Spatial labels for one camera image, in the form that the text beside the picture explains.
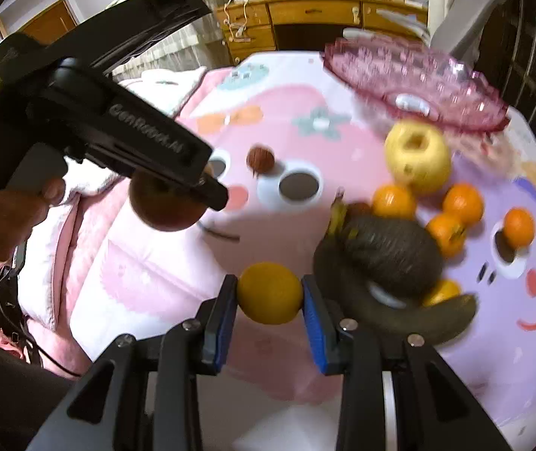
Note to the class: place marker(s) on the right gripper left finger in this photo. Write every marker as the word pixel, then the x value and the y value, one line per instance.
pixel 143 394

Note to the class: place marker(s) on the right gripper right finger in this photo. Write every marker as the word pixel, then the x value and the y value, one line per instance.
pixel 397 393

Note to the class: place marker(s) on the yellow orange kumquat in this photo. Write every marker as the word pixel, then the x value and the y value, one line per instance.
pixel 269 293

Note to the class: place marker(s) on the red apple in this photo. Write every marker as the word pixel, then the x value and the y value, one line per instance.
pixel 161 205

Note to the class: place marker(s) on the orange tangerine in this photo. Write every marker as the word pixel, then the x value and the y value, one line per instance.
pixel 519 228
pixel 394 201
pixel 449 232
pixel 465 202

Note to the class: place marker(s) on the red lychee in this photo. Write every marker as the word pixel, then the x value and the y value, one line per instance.
pixel 260 160

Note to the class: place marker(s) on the person's left hand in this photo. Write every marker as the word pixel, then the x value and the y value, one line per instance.
pixel 20 211

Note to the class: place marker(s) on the wooden door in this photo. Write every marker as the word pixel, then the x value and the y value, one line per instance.
pixel 47 26

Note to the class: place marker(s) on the small yellow kumquat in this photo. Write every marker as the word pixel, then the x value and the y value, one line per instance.
pixel 445 289

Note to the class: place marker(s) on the pink quilt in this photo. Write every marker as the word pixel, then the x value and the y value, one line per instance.
pixel 61 267

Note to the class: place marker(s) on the overripe dark banana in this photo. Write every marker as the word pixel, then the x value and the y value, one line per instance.
pixel 366 302

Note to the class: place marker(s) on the dark avocado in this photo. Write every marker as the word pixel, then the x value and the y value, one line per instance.
pixel 399 255

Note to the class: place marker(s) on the cloth covered furniture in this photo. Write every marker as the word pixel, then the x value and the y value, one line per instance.
pixel 198 44

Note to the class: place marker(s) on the wooden desk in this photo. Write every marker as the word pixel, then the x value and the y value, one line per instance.
pixel 305 25

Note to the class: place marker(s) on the cartoon printed bed sheet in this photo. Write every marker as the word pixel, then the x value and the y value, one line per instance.
pixel 308 180

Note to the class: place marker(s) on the yellow pear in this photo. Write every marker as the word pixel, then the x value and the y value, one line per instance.
pixel 417 156

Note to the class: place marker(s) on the pink glass fruit plate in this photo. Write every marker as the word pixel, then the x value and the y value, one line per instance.
pixel 409 80

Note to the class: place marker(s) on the grey office chair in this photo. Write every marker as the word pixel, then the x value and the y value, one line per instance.
pixel 460 32

